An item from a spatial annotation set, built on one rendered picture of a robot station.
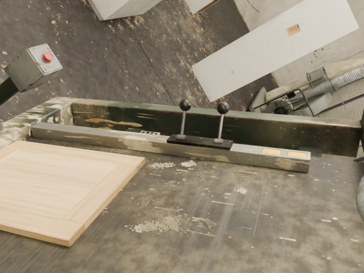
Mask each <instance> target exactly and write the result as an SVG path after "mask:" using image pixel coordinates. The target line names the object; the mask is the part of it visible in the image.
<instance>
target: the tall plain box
mask: <svg viewBox="0 0 364 273"><path fill-rule="evenodd" d="M160 1H162V0H88V2H89V4H90V5H91V7H92V8H93V10H94V12H95V13H96V15H97V17H98V19H99V20H100V21H103V20H110V19H114V18H121V17H127V16H134V15H141V14H144V13H145V12H147V11H148V10H149V9H150V8H152V7H154V6H155V5H156V4H158V3H159V2H160Z"/></svg>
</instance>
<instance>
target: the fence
mask: <svg viewBox="0 0 364 273"><path fill-rule="evenodd" d="M31 131H32V135H33V137H37V138H45V139H53V140H62V141H70V142H78V143H83V144H91V145H99V146H107V147H116V148H124V149H129V150H137V151H145V152H153V153H162V154H170V155H178V156H183V157H191V158H199V159H208V160H216V161H224V162H229V163H238V164H246V165H254V166H262V167H270V168H279V169H283V170H292V171H300V172H309V166H310V152H306V151H296V150H290V149H281V148H271V147H262V146H252V145H242V144H233V145H232V147H231V149H230V150H225V149H216V148H207V147H198V146H189V145H180V144H171V143H167V139H168V138H169V136H164V135H154V134H145V133H135V132H125V131H116V130H110V129H100V128H91V127H81V126H71V125H62V124H56V123H46V122H39V123H37V124H35V125H33V126H31ZM264 148H266V149H271V150H281V155H278V154H268V153H262V152H263V149H264ZM288 151H291V152H300V153H306V154H307V158H301V157H292V156H288Z"/></svg>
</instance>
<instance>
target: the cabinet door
mask: <svg viewBox="0 0 364 273"><path fill-rule="evenodd" d="M145 163H146V162H145V158H143V157H135V156H131V155H123V154H115V153H107V152H99V151H92V150H87V149H79V148H71V147H63V146H56V145H48V144H40V143H35V142H27V141H19V140H17V141H15V142H14V143H12V144H11V145H9V146H7V147H5V148H3V149H2V150H0V230H3V231H7V232H11V233H15V234H18V235H22V236H27V237H31V238H35V239H39V240H42V241H46V242H51V243H55V244H59V245H63V246H67V247H70V246H71V245H72V244H73V243H74V242H75V241H76V240H77V239H78V238H79V236H80V235H81V234H82V233H83V232H84V231H85V229H86V228H87V227H89V225H90V224H91V223H92V222H93V221H94V219H95V218H96V217H97V216H98V215H99V214H100V213H101V212H102V211H103V210H104V208H105V207H106V206H107V205H108V204H109V203H110V202H111V201H112V200H113V198H114V197H115V196H116V195H117V194H118V193H119V192H120V191H121V190H122V188H123V187H124V186H125V185H126V184H127V183H128V182H129V181H130V180H131V179H132V177H133V176H134V175H135V174H136V173H137V171H138V170H140V169H141V167H142V166H143V165H144V164H145Z"/></svg>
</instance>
